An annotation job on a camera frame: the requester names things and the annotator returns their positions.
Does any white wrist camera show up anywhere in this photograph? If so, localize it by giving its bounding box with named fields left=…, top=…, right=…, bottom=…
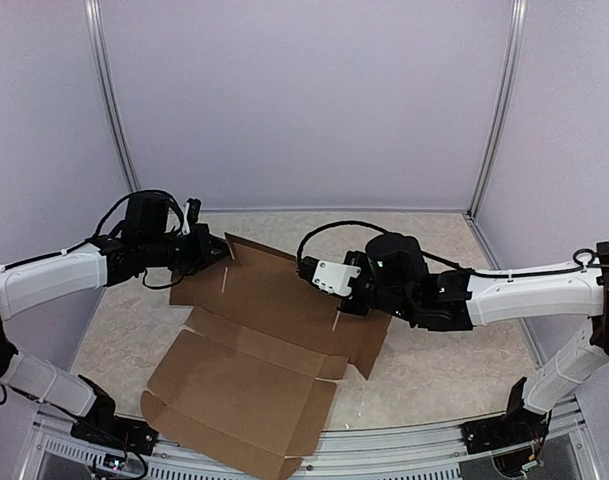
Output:
left=298, top=256, right=361, bottom=298
left=181, top=198, right=202, bottom=235

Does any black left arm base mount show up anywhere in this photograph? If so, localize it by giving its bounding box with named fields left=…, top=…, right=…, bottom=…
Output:
left=70, top=417, right=159, bottom=456

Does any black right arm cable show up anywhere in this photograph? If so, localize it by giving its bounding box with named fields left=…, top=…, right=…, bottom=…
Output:
left=296, top=220, right=605, bottom=281

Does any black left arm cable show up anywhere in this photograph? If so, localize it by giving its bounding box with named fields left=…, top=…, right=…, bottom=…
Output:
left=86, top=188, right=190, bottom=251

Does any aluminium frame post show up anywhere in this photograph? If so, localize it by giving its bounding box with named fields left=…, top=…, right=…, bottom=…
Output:
left=84, top=0, right=140, bottom=192
left=467, top=0, right=528, bottom=223

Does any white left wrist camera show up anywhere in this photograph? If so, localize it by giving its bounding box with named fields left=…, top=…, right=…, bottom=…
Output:
left=181, top=198, right=202, bottom=235

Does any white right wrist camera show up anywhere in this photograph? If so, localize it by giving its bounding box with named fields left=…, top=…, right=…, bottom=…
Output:
left=298, top=256, right=361, bottom=298

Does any right aluminium frame post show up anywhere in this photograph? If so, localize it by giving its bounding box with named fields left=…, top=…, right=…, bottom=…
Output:
left=467, top=0, right=528, bottom=223

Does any small circuit board with LEDs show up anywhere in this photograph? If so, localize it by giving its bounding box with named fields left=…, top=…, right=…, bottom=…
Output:
left=101, top=455, right=127, bottom=473

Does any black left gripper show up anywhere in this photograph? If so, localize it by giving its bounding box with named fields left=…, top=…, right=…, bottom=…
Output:
left=142, top=223, right=233, bottom=276

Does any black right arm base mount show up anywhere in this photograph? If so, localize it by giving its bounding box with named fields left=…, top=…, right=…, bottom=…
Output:
left=460, top=377, right=550, bottom=454

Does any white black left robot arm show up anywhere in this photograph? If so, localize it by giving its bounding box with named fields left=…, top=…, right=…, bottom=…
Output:
left=0, top=189, right=230, bottom=445

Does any aluminium front rail frame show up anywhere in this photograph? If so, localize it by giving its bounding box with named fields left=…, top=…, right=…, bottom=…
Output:
left=18, top=398, right=603, bottom=479

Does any left aluminium frame post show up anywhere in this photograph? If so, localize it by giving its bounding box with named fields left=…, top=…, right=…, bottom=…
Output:
left=84, top=0, right=140, bottom=192

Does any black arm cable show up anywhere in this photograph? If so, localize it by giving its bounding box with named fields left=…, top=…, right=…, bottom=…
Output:
left=86, top=188, right=190, bottom=251
left=296, top=220, right=605, bottom=281

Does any brown cardboard box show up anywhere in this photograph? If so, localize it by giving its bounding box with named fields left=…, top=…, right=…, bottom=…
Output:
left=140, top=235, right=390, bottom=479

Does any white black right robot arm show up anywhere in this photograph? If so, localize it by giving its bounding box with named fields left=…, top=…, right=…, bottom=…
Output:
left=316, top=232, right=609, bottom=444

